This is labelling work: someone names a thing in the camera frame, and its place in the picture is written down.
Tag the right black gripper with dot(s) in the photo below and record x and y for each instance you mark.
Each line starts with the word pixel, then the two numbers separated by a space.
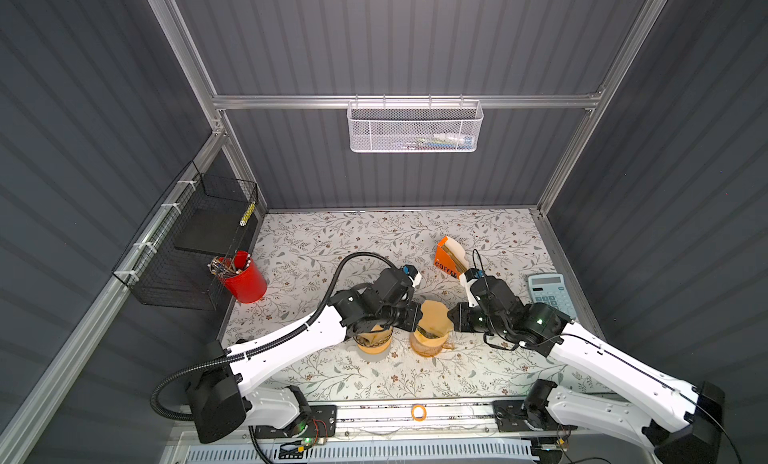
pixel 458 317

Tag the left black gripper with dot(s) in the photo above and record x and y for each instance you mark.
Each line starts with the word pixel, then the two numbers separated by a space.
pixel 414 309

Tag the orange glass pitcher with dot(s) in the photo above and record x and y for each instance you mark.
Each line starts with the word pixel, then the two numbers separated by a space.
pixel 429 349

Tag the grey glass dripper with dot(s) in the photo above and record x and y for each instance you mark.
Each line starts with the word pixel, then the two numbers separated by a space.
pixel 372 341

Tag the green glass dripper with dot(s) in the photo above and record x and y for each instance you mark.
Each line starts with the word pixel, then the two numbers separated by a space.
pixel 433 331

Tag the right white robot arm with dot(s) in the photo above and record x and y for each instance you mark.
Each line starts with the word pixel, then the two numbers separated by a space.
pixel 678 422

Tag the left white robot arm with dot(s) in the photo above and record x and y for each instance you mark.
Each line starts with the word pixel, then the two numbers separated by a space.
pixel 232 395

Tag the orange coffee filter box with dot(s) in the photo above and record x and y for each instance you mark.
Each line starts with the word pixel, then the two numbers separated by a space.
pixel 450 257

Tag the light blue calculator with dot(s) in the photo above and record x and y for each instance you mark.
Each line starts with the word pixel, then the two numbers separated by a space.
pixel 550 288

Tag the orange tape roll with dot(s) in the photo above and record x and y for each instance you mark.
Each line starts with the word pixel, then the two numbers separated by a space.
pixel 418 413

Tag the red cup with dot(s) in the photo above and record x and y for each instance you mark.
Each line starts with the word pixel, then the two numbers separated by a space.
pixel 240 275

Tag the yellow marker in basket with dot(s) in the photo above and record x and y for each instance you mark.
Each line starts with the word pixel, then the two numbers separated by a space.
pixel 247 214

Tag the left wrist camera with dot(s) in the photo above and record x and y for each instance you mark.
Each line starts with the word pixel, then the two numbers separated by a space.
pixel 413 274

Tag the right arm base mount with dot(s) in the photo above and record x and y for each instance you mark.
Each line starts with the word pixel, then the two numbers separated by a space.
pixel 512 415

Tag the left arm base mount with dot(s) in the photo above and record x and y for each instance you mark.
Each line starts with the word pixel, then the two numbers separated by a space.
pixel 320 422

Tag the white wire basket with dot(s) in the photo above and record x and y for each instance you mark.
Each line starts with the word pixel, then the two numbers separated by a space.
pixel 423 126

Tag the black wire basket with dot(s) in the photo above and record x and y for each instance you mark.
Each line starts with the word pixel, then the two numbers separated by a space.
pixel 167 265

